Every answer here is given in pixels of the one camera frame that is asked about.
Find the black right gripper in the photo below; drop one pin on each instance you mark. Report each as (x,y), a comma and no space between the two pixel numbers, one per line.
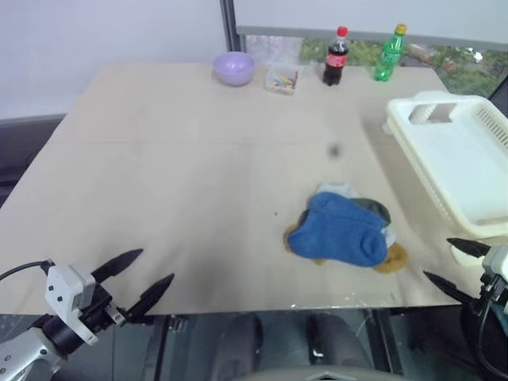
(494,295)

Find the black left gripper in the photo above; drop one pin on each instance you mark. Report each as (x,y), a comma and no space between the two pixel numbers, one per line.
(101,307)

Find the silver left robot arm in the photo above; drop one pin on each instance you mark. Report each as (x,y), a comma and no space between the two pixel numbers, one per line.
(16,357)

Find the white plastic basket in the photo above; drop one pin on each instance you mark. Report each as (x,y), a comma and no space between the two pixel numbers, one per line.
(448,166)

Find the clear plastic box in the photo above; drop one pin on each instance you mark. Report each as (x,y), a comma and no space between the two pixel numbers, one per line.
(274,85)

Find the blue sock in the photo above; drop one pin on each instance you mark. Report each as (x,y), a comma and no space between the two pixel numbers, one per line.
(337,230)

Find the dark grey bench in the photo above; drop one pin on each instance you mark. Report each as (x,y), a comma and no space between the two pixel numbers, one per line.
(24,143)

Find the green bottle yellow cap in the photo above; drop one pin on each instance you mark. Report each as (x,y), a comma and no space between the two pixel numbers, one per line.
(389,55)

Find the purple bowl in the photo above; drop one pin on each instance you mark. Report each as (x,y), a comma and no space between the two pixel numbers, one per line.
(234,68)

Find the cola bottle red cap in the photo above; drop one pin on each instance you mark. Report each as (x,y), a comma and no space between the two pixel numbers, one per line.
(335,59)

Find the coloured plastic clips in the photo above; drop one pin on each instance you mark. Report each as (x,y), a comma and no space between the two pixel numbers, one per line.
(285,81)

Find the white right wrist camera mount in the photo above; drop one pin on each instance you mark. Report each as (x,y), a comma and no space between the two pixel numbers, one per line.
(496,260)

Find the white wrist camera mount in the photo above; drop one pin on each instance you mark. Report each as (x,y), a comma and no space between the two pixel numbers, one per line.
(496,260)
(65,285)

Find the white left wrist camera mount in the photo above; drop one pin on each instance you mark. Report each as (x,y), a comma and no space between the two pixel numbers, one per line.
(65,285)

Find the grey window sill rail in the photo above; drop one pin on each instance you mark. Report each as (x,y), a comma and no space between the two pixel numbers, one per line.
(357,33)

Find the grey window frame post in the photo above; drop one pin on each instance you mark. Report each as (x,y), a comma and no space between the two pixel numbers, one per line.
(228,24)

